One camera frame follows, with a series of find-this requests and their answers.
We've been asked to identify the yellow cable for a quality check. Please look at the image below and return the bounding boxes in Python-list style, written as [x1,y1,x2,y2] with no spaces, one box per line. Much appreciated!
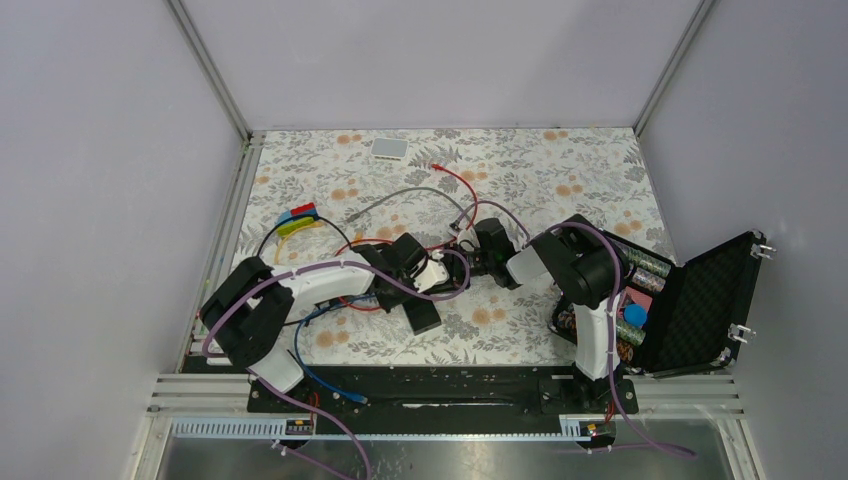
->
[272,221,364,266]

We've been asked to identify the black network switch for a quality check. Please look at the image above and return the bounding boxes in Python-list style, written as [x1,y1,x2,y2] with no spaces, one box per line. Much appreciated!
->
[402,298,442,335]

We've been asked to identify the blue ethernet cable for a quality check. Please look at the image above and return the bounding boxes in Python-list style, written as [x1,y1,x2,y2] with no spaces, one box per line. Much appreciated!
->
[293,294,379,405]

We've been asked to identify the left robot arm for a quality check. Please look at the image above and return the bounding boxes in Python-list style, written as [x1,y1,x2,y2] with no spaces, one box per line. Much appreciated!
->
[199,234,448,411]

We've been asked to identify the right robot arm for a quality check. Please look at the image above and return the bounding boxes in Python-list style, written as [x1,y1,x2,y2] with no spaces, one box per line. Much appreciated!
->
[446,214,629,412]

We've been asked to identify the floral table mat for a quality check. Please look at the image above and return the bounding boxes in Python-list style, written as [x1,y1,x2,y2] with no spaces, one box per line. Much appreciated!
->
[218,128,675,365]

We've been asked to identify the colourful toy brick stack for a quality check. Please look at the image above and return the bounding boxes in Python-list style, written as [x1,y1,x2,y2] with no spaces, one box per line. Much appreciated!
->
[275,202,318,238]

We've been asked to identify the black case with chips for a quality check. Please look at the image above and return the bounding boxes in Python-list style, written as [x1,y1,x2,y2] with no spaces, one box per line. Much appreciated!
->
[559,231,771,377]

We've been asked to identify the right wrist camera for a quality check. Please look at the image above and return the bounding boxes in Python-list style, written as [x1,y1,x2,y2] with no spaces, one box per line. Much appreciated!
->
[449,224,479,251]

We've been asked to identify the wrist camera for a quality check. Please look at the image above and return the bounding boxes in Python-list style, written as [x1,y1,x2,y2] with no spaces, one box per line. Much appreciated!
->
[413,260,450,293]
[449,224,479,251]

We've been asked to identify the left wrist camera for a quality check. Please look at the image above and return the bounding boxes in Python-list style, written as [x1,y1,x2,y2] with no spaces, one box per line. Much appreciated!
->
[413,260,450,293]

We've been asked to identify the grey ethernet cable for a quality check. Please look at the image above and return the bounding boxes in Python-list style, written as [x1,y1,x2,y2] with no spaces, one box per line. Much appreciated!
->
[345,187,468,225]

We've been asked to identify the white small switch box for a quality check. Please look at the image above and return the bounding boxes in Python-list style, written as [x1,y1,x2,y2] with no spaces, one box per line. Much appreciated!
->
[370,137,409,160]

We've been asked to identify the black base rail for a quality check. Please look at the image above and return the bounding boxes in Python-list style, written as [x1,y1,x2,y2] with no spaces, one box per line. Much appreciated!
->
[289,366,639,436]

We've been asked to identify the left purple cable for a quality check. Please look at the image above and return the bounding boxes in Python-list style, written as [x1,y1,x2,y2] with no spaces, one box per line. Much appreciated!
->
[200,248,473,480]

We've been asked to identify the purple cable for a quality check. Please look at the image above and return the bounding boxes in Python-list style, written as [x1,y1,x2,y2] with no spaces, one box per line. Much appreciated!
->
[200,248,473,480]
[453,200,698,462]

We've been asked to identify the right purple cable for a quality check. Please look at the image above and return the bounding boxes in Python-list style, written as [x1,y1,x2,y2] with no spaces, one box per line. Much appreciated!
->
[453,200,698,462]

